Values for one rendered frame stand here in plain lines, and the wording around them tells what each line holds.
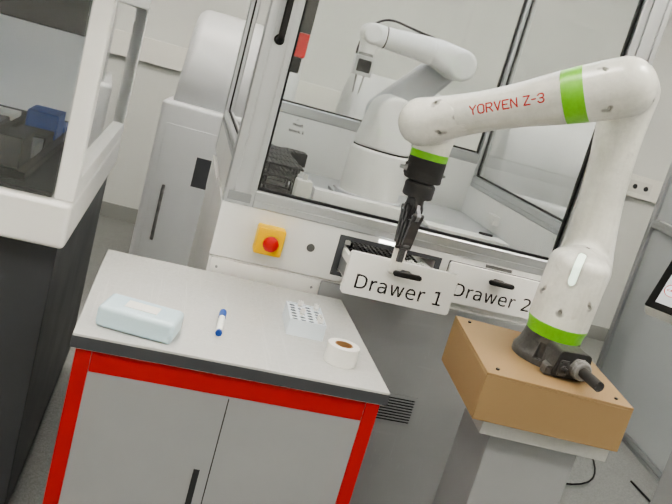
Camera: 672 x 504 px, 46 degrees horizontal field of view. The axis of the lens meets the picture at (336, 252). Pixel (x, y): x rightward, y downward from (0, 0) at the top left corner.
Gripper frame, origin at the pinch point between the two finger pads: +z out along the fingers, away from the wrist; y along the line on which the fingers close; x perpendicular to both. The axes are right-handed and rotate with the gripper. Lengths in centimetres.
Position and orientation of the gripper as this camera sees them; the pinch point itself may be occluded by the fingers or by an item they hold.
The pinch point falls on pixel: (397, 260)
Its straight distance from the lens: 198.1
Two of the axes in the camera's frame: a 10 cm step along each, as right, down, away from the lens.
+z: -2.7, 9.4, 2.2
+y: 1.6, 2.7, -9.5
